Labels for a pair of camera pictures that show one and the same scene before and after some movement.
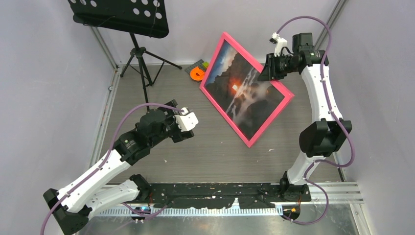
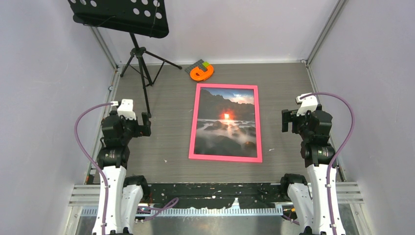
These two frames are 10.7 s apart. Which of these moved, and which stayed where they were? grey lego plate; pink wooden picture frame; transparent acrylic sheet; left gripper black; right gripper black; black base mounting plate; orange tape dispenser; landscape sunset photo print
Moved: transparent acrylic sheet; right gripper black; landscape sunset photo print; left gripper black; pink wooden picture frame
Stayed: orange tape dispenser; black base mounting plate; grey lego plate
